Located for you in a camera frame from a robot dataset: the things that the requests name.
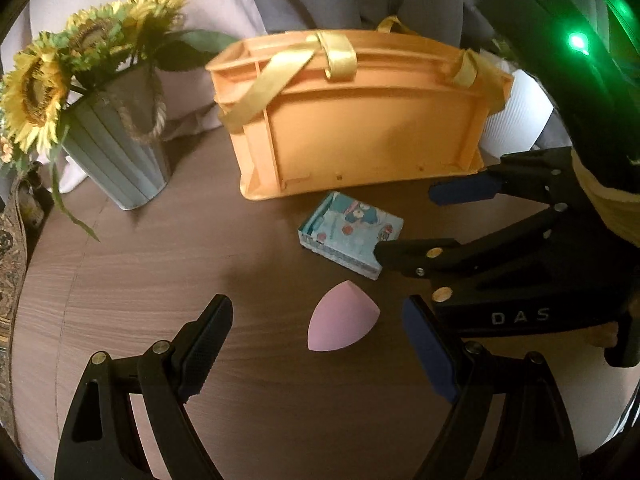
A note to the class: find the brown patterned cloth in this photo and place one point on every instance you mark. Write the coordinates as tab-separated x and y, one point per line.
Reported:
12	260

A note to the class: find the yellow cloth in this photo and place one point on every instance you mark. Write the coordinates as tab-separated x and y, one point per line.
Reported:
620	205

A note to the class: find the white plant pot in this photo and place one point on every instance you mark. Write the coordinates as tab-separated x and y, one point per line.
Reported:
515	115

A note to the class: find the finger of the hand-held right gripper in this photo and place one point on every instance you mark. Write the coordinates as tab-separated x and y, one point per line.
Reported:
425	257
460	191

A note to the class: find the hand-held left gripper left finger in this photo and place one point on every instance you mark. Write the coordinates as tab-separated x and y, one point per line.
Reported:
200	360

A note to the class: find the blue printed tissue pack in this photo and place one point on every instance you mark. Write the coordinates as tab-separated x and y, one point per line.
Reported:
350	230

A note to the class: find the orange plastic crate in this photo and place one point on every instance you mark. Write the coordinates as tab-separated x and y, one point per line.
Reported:
370	135

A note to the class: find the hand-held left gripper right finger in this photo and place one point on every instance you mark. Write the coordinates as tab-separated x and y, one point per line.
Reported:
430	350

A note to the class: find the sunflower bouquet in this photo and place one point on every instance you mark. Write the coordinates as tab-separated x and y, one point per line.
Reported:
40	90

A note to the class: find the pink makeup sponge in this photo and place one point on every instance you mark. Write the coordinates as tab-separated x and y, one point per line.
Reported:
340	317

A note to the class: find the grey ribbed vase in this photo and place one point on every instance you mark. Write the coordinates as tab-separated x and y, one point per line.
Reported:
120	150

